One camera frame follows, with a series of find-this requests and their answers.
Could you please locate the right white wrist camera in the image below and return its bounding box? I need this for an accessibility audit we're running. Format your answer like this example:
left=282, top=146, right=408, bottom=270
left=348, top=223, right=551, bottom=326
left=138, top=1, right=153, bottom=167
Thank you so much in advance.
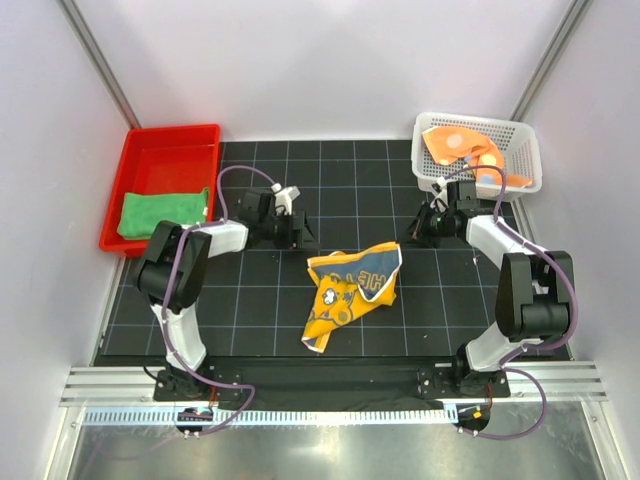
left=430, top=176, right=448, bottom=212

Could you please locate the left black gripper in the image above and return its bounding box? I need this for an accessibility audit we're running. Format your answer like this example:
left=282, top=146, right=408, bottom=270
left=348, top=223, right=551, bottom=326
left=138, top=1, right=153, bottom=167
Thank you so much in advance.
left=259, top=210, right=321, bottom=250

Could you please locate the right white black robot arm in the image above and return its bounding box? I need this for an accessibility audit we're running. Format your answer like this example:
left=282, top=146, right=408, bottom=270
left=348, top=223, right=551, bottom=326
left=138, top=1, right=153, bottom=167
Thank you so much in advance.
left=400, top=179, right=577, bottom=397

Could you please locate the red plastic tray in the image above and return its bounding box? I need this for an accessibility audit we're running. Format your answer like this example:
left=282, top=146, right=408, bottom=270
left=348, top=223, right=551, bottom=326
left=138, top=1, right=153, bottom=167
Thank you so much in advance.
left=99, top=124, right=220, bottom=258

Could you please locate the right aluminium corner post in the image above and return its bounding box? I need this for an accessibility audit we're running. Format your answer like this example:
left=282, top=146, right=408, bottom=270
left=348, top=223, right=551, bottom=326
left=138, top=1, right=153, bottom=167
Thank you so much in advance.
left=510, top=0, right=594, bottom=122

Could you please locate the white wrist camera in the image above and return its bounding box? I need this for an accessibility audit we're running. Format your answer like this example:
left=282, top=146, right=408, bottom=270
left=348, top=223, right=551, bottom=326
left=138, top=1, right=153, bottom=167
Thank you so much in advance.
left=271, top=183, right=300, bottom=215
left=430, top=176, right=448, bottom=212

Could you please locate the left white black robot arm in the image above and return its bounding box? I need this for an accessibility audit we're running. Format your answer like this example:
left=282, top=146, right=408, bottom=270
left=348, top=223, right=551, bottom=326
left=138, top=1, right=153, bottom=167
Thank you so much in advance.
left=135, top=183, right=318, bottom=401

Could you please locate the black grid mat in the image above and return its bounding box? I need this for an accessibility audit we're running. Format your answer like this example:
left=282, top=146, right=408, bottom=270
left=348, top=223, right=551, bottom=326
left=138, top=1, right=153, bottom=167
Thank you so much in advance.
left=92, top=140, right=571, bottom=361

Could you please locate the slotted grey cable duct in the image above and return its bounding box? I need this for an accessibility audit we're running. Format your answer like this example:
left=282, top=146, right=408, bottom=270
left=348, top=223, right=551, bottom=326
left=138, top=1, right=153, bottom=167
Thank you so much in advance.
left=83, top=405, right=458, bottom=428

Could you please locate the aluminium corner post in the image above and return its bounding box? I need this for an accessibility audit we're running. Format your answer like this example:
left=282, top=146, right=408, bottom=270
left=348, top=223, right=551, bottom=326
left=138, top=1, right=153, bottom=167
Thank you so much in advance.
left=510, top=0, right=594, bottom=122
left=56, top=0, right=141, bottom=130

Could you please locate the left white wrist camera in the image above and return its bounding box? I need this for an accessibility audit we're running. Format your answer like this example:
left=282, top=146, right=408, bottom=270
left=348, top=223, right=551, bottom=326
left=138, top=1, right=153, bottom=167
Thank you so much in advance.
left=271, top=183, right=300, bottom=215

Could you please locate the left aluminium corner post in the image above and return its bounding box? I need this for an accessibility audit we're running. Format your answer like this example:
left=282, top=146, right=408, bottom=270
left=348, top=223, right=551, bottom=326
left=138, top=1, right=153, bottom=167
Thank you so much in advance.
left=56, top=0, right=141, bottom=130

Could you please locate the aluminium frame rail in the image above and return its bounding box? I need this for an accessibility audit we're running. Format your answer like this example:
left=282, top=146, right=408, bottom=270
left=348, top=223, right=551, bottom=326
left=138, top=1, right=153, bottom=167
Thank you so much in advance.
left=59, top=361, right=607, bottom=407

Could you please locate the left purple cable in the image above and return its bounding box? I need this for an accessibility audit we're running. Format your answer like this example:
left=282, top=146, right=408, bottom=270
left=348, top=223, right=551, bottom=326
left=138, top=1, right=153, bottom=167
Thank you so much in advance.
left=162, top=165, right=256, bottom=461

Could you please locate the blue yellow patterned towel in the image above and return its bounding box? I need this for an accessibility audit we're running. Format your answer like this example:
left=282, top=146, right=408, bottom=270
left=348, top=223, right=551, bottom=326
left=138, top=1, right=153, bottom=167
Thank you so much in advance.
left=301, top=241, right=403, bottom=353

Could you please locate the white perforated plastic basket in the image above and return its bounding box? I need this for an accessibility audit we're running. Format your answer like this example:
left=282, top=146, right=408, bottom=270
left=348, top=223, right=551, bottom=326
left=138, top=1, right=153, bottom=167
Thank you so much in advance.
left=411, top=112, right=543, bottom=202

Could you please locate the orange towel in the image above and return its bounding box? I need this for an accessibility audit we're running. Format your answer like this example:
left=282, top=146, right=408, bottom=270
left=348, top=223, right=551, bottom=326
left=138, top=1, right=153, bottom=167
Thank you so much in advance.
left=422, top=126, right=506, bottom=185

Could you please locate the green microfiber towel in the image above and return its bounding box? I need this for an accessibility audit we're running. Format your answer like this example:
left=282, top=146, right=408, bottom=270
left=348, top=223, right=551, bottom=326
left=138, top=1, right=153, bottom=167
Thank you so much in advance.
left=117, top=188, right=209, bottom=240

